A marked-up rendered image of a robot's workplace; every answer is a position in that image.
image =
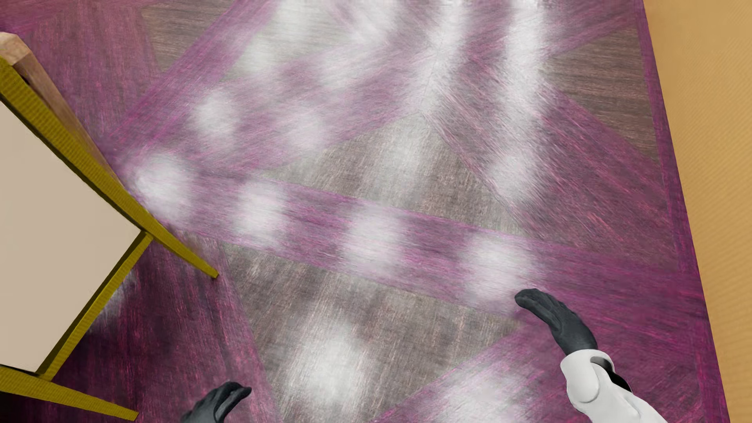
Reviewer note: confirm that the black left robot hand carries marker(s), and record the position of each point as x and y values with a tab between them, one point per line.
216	404

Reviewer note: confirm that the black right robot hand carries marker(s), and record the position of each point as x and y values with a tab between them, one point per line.
561	322

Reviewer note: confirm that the beige cabinet with yellow frame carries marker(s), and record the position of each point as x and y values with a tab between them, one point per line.
59	235

